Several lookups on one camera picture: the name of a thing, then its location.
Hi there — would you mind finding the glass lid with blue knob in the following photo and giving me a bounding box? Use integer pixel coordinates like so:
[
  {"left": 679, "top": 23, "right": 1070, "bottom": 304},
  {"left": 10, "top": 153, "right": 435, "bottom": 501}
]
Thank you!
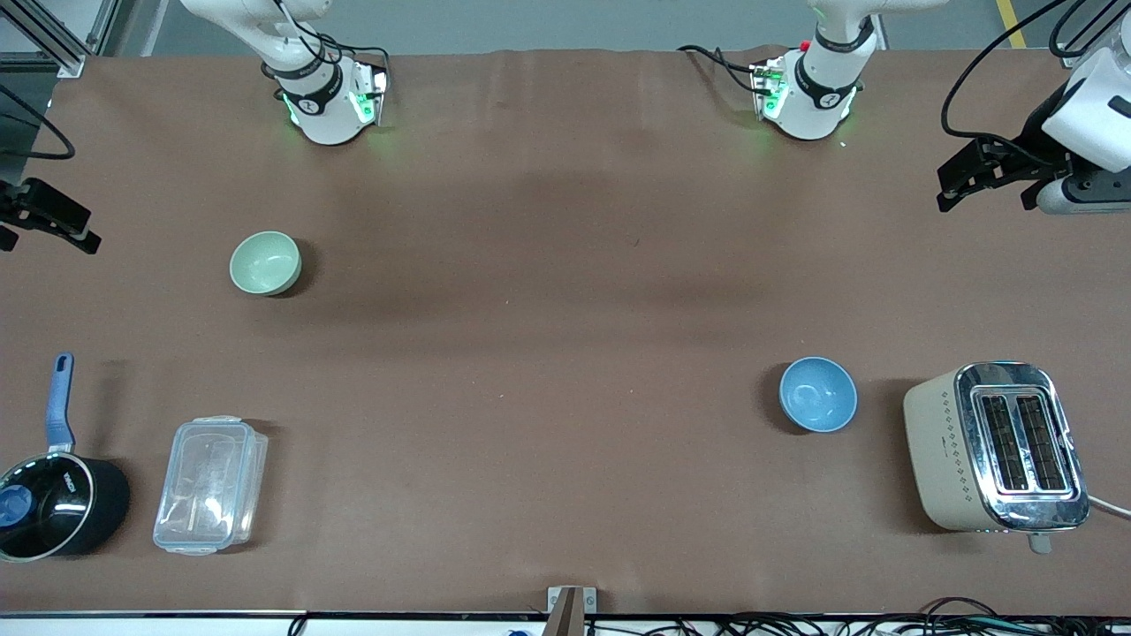
[{"left": 0, "top": 454, "right": 95, "bottom": 560}]

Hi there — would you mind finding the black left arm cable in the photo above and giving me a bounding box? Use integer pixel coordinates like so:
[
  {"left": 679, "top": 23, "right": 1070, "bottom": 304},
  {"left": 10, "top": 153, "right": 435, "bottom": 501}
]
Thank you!
[{"left": 940, "top": 0, "right": 1074, "bottom": 151}]

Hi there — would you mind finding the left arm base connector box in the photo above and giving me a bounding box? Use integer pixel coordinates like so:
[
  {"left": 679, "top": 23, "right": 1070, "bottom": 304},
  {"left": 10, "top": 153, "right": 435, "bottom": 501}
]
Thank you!
[{"left": 749, "top": 57, "right": 789, "bottom": 122}]

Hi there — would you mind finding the pale green bowl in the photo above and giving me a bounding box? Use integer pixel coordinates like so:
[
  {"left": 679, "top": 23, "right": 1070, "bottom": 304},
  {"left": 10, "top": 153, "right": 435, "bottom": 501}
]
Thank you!
[{"left": 229, "top": 231, "right": 303, "bottom": 297}]

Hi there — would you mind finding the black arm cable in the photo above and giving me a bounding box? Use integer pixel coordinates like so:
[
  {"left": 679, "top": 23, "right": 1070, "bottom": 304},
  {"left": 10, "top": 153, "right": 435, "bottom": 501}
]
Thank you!
[
  {"left": 0, "top": 82, "right": 77, "bottom": 162},
  {"left": 940, "top": 0, "right": 1074, "bottom": 151}
]

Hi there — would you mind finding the black saucepan with blue handle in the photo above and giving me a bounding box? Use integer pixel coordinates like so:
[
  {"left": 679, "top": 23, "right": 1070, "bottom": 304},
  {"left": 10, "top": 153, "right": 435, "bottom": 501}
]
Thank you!
[{"left": 0, "top": 353, "right": 132, "bottom": 563}]

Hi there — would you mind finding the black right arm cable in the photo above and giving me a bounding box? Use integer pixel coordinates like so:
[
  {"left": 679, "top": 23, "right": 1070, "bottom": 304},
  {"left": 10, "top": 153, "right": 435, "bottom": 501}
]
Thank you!
[{"left": 0, "top": 82, "right": 77, "bottom": 162}]

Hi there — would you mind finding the clear plastic food container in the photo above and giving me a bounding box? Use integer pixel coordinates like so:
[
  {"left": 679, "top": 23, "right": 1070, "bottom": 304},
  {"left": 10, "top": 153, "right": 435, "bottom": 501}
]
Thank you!
[{"left": 152, "top": 415, "right": 269, "bottom": 557}]

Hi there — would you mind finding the black base connector cable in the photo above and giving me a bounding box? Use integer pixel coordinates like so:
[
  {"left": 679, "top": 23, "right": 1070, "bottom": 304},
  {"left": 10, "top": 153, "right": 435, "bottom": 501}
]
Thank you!
[{"left": 677, "top": 44, "right": 763, "bottom": 93}]

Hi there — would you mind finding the black cable tangle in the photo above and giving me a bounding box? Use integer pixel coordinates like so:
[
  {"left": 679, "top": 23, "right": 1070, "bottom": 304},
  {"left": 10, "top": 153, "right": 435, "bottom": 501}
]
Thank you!
[{"left": 583, "top": 597, "right": 1131, "bottom": 636}]

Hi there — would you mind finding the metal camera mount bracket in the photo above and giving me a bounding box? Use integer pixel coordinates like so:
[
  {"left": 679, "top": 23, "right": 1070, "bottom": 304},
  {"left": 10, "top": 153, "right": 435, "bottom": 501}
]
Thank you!
[{"left": 546, "top": 586, "right": 598, "bottom": 636}]

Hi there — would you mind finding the light blue bowl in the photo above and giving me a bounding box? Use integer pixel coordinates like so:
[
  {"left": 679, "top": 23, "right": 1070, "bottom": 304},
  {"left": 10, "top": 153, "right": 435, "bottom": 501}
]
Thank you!
[{"left": 778, "top": 356, "right": 859, "bottom": 434}]

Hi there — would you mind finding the aluminium frame profile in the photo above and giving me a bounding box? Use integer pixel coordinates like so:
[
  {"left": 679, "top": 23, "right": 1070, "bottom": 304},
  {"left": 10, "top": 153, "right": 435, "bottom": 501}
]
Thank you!
[{"left": 0, "top": 0, "right": 122, "bottom": 79}]

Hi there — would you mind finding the cream and chrome toaster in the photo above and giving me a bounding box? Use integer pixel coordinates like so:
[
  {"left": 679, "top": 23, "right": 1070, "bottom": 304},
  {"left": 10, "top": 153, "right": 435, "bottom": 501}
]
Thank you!
[{"left": 902, "top": 360, "right": 1091, "bottom": 557}]

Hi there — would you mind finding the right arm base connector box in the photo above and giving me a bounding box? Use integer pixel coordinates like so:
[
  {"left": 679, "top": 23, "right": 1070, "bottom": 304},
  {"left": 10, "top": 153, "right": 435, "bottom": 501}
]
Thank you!
[{"left": 348, "top": 65, "right": 391, "bottom": 126}]

